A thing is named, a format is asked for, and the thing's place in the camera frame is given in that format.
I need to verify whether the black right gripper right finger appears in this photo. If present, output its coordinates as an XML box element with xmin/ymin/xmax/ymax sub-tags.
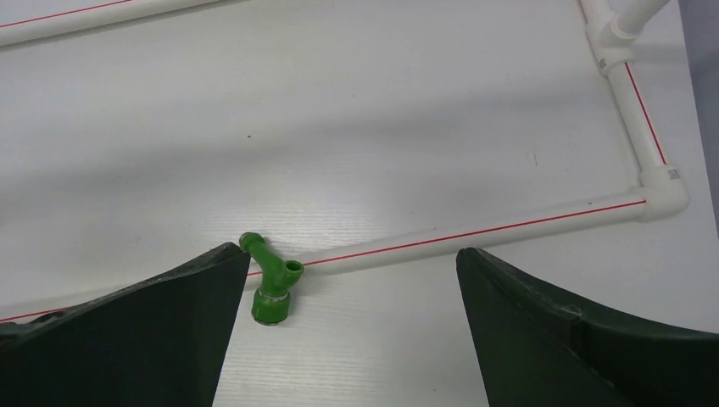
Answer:
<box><xmin>456</xmin><ymin>248</ymin><xmax>718</xmax><ymax>406</ymax></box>

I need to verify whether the white PVC pipe frame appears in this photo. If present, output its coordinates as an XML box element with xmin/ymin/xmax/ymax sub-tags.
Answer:
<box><xmin>1</xmin><ymin>1</ymin><xmax>663</xmax><ymax>305</ymax></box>

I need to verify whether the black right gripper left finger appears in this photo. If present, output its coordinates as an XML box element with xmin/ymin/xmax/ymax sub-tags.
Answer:
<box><xmin>1</xmin><ymin>243</ymin><xmax>250</xmax><ymax>406</ymax></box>

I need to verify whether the green plastic water faucet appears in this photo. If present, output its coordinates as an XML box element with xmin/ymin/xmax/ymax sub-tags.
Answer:
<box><xmin>239</xmin><ymin>232</ymin><xmax>305</xmax><ymax>326</ymax></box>

